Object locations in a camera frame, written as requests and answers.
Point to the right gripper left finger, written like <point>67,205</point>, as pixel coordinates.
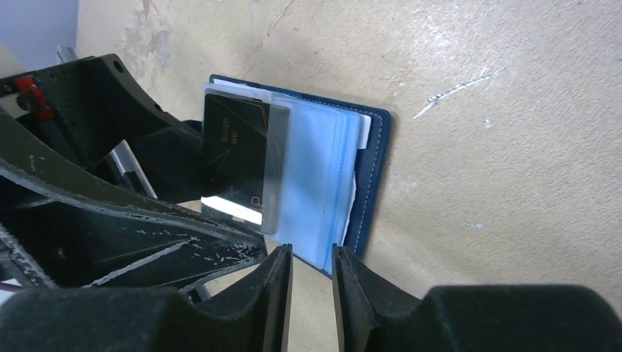
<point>250,315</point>

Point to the blue card holder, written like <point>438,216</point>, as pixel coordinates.
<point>332,166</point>

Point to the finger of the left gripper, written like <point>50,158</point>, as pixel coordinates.
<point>63,227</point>

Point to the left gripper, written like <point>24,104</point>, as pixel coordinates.
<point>68,99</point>

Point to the black VIP credit card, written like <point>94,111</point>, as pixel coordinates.
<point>244,147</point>

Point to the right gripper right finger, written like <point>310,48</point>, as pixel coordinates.
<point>375,315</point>

